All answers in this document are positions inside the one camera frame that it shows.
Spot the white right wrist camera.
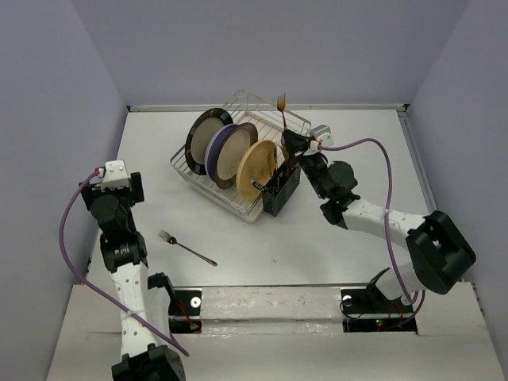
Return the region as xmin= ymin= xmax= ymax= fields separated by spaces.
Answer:
xmin=309 ymin=125 xmax=334 ymax=153

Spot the black utensil caddy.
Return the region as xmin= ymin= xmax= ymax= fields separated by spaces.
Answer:
xmin=261 ymin=162 xmax=301 ymax=217

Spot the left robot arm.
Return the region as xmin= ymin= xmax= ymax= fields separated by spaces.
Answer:
xmin=81 ymin=161 xmax=186 ymax=380

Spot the dark fork thin handle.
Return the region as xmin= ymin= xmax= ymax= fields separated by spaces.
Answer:
xmin=158 ymin=229 xmax=217 ymax=267

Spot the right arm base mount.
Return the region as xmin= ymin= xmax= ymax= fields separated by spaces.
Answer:
xmin=339 ymin=268 xmax=418 ymax=333

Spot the knife dark handle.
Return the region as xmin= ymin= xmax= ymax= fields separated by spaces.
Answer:
xmin=251 ymin=180 xmax=270 ymax=193

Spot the yellow plate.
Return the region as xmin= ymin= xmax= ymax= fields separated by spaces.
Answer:
xmin=236 ymin=140 xmax=275 ymax=201

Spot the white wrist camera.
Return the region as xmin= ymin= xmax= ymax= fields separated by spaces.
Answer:
xmin=98 ymin=160 xmax=130 ymax=192
xmin=309 ymin=125 xmax=334 ymax=153

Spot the metal wire dish rack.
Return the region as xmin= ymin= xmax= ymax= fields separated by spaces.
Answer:
xmin=170 ymin=90 xmax=311 ymax=221

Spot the gold knife green handle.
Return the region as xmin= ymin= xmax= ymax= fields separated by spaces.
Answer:
xmin=271 ymin=146 xmax=278 ymax=193

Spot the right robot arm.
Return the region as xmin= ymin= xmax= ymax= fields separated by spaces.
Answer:
xmin=283 ymin=125 xmax=476 ymax=311

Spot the purple plate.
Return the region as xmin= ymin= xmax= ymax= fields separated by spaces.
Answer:
xmin=205 ymin=124 xmax=238 ymax=180

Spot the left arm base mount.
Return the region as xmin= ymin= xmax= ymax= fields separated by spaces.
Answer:
xmin=148 ymin=273 xmax=202 ymax=334

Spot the grey brown plate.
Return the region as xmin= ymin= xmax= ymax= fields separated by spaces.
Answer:
xmin=215 ymin=122 xmax=258 ymax=189

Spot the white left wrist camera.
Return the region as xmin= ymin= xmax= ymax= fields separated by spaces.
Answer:
xmin=98 ymin=160 xmax=130 ymax=192

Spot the black rimmed plate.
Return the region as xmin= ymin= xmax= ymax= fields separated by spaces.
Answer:
xmin=184 ymin=108 xmax=233 ymax=175

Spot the gold fork green handle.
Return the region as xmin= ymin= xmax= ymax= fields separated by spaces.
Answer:
xmin=275 ymin=93 xmax=293 ymax=175

